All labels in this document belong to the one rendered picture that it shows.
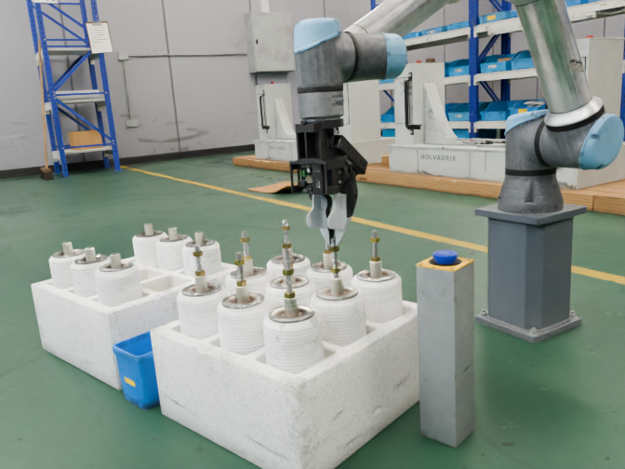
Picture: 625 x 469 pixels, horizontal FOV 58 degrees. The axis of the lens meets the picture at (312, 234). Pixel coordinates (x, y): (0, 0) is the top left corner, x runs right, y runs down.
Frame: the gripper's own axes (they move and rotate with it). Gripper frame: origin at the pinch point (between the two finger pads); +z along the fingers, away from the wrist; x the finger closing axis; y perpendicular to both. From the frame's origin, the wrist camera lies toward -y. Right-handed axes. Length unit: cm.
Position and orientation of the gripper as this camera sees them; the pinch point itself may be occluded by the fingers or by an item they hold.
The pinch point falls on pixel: (335, 235)
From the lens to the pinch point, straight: 98.1
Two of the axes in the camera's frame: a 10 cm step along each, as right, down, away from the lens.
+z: 0.6, 9.7, 2.2
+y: -5.6, 2.2, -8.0
